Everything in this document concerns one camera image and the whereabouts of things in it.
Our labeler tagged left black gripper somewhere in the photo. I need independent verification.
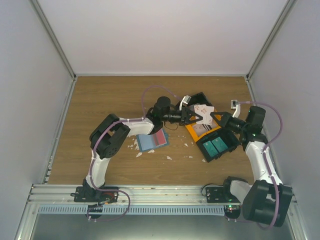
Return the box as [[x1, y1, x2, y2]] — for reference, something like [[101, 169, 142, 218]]
[[161, 107, 202, 127]]

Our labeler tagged pink white credit card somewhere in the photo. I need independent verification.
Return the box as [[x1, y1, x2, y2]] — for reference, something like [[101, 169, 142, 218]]
[[201, 105, 215, 125], [193, 104, 209, 125]]

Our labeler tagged red white credit card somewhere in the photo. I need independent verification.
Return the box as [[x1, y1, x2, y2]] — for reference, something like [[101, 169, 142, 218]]
[[154, 129, 167, 147]]

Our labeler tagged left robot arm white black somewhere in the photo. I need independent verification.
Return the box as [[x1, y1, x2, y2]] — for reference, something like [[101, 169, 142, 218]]
[[82, 95, 204, 202]]

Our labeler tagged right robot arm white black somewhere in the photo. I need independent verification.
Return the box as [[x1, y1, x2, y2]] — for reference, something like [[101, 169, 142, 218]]
[[210, 106, 293, 229]]

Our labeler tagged black card tray far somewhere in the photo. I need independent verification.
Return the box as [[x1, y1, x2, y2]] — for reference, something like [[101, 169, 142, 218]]
[[172, 92, 213, 111]]

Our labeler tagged black card tray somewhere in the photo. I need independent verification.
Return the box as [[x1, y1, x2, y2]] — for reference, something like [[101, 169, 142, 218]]
[[196, 128, 240, 163], [172, 92, 213, 111]]

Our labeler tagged pink white card in orange tray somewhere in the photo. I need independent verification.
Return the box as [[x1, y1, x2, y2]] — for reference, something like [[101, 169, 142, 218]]
[[192, 123, 217, 136]]

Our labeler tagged orange card tray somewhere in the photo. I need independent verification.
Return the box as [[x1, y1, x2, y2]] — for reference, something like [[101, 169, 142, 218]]
[[185, 120, 221, 142]]

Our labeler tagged teal credit card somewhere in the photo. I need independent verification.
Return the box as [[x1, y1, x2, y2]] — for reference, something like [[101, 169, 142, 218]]
[[202, 137, 228, 158]]

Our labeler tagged black card tray near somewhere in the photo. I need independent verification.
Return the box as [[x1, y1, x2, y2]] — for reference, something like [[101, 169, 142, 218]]
[[196, 128, 240, 163]]

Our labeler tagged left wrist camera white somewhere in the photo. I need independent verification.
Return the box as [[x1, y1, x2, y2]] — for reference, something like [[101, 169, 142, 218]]
[[178, 95, 191, 111]]

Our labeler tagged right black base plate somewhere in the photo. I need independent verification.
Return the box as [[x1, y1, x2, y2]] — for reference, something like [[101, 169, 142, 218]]
[[201, 186, 240, 204]]

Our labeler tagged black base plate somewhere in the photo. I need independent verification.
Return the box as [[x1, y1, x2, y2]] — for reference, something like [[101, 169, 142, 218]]
[[70, 186, 119, 204], [201, 186, 240, 204]]

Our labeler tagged slotted grey cable duct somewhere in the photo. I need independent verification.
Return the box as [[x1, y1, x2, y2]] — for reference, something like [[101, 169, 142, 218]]
[[38, 204, 225, 216]]

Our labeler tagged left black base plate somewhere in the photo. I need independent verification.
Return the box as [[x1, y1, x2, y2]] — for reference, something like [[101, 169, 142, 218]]
[[70, 186, 119, 204]]

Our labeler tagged aluminium front rail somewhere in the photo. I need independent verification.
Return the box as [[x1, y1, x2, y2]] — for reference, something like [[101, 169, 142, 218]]
[[26, 183, 298, 206]]

